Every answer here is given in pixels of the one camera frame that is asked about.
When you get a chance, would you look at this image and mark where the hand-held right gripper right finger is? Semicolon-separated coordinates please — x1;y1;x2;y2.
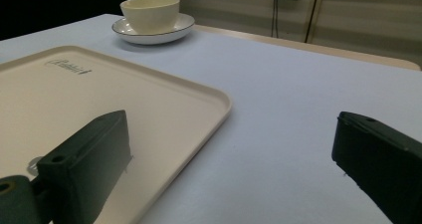
330;111;422;224

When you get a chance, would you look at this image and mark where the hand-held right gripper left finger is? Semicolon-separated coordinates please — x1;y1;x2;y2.
36;110;133;224

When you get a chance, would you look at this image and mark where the cream bowl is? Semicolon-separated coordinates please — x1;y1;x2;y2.
119;0;181;36

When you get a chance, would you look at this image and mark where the white plate with dark rim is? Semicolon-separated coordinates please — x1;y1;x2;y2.
111;12;196;46

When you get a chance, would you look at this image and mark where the beige plastic tray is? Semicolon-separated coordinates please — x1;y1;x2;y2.
0;45;233;224

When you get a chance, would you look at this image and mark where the white tablecloth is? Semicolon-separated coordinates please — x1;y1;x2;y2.
0;13;422;224

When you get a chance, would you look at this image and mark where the black cable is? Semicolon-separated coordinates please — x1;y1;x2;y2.
304;0;322;44
271;0;281;39

